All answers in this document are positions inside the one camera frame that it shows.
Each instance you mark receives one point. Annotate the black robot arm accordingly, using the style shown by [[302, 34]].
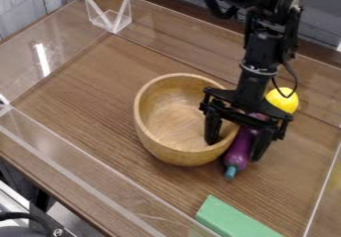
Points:
[[270, 43]]

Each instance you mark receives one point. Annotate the clear acrylic tray wall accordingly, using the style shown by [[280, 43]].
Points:
[[69, 77]]

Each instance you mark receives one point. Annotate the yellow toy lemon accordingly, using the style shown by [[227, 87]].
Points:
[[283, 98]]

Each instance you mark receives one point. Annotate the brown wooden bowl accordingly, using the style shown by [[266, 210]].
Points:
[[168, 121]]

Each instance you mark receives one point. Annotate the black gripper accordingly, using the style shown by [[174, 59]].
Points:
[[262, 116]]

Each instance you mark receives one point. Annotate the green block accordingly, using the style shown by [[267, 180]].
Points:
[[228, 222]]

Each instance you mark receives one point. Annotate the black metal frame bracket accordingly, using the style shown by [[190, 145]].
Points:
[[58, 218]]

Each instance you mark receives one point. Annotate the purple toy eggplant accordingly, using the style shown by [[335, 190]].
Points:
[[238, 154]]

